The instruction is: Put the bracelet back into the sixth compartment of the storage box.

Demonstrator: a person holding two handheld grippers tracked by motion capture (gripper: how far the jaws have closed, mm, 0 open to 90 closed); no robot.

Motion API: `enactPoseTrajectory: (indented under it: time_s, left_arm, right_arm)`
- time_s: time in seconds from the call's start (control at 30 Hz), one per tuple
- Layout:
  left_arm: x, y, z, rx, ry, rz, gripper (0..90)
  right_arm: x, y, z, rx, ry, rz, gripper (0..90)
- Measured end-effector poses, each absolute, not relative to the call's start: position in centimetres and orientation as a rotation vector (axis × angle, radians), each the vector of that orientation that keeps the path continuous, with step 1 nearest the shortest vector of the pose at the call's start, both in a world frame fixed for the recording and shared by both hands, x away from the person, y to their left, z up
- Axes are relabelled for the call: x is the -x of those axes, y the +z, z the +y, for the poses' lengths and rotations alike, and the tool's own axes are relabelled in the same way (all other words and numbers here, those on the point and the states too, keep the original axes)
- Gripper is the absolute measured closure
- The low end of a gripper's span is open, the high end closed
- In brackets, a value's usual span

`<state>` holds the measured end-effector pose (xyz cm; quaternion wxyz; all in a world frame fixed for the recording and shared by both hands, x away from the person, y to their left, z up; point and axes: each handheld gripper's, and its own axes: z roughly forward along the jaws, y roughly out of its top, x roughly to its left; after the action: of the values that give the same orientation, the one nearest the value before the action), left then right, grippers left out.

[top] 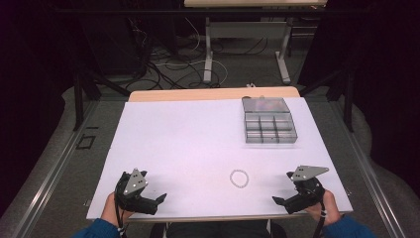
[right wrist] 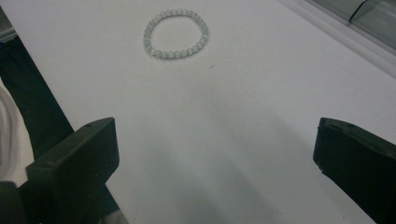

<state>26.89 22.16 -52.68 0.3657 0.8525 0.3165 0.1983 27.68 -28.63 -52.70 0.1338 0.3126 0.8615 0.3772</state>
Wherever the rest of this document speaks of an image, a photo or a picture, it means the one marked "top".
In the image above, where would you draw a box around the clear plastic compartment box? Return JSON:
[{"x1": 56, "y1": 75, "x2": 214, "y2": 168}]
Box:
[{"x1": 241, "y1": 96, "x2": 298, "y2": 145}]

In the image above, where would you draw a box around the person's right hand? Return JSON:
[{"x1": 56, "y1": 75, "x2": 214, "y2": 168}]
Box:
[{"x1": 305, "y1": 189, "x2": 341, "y2": 226}]

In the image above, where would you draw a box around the white floor cable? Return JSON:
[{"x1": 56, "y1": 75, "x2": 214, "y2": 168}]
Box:
[{"x1": 154, "y1": 16, "x2": 230, "y2": 87}]

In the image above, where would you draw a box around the white bead bracelet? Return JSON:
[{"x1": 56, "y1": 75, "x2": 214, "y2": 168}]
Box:
[{"x1": 229, "y1": 169, "x2": 250, "y2": 189}]

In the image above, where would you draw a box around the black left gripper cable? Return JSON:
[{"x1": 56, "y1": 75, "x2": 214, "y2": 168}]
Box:
[{"x1": 114, "y1": 197, "x2": 129, "y2": 238}]

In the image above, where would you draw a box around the black metal stand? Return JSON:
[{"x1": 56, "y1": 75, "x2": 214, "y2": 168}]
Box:
[
  {"x1": 298, "y1": 65, "x2": 357, "y2": 133},
  {"x1": 72, "y1": 67, "x2": 132, "y2": 132}
]

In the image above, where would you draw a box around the white metal frame desk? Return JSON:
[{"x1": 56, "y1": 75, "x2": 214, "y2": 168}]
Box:
[{"x1": 183, "y1": 0, "x2": 329, "y2": 85}]

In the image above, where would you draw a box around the person's left hand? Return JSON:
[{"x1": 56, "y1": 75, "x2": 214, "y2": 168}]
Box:
[{"x1": 100, "y1": 192, "x2": 135, "y2": 228}]

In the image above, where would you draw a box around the aluminium floor rail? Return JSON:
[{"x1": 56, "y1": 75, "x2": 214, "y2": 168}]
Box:
[
  {"x1": 12, "y1": 100, "x2": 101, "y2": 238},
  {"x1": 329, "y1": 100, "x2": 402, "y2": 238}
]

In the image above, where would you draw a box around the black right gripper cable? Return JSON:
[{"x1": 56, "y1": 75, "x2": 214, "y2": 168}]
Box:
[{"x1": 311, "y1": 201, "x2": 329, "y2": 238}]

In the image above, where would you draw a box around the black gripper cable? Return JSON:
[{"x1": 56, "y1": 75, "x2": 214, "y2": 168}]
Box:
[
  {"x1": 311, "y1": 201, "x2": 329, "y2": 238},
  {"x1": 114, "y1": 197, "x2": 129, "y2": 238}
]

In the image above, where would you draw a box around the black floor socket frame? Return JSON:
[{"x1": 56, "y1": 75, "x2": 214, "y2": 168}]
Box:
[{"x1": 75, "y1": 133, "x2": 97, "y2": 151}]

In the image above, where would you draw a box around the black floor cable bundle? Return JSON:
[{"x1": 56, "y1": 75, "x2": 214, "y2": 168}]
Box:
[{"x1": 125, "y1": 18, "x2": 222, "y2": 91}]

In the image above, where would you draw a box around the white table mat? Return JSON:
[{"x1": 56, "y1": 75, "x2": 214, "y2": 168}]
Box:
[{"x1": 85, "y1": 96, "x2": 354, "y2": 221}]

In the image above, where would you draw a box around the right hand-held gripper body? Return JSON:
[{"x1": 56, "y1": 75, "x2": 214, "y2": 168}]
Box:
[{"x1": 284, "y1": 165, "x2": 330, "y2": 215}]

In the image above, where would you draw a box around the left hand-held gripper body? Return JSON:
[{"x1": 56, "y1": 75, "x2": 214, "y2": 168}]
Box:
[{"x1": 114, "y1": 168, "x2": 158, "y2": 216}]

